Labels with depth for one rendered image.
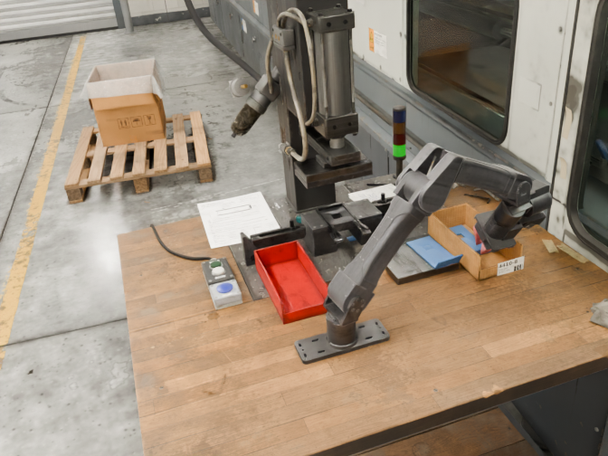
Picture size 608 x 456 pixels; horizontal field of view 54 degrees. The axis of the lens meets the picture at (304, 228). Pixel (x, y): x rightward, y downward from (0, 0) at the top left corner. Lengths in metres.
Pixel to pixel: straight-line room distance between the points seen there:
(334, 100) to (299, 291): 0.47
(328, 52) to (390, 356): 0.70
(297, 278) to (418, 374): 0.44
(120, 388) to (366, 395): 1.66
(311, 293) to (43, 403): 1.59
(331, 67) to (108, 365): 1.84
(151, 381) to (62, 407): 1.44
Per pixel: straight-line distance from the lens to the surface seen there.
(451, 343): 1.33
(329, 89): 1.46
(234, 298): 1.46
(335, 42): 1.43
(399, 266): 1.52
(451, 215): 1.70
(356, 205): 1.67
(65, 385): 2.83
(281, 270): 1.56
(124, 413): 2.60
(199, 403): 1.24
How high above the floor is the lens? 1.76
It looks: 30 degrees down
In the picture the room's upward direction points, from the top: 5 degrees counter-clockwise
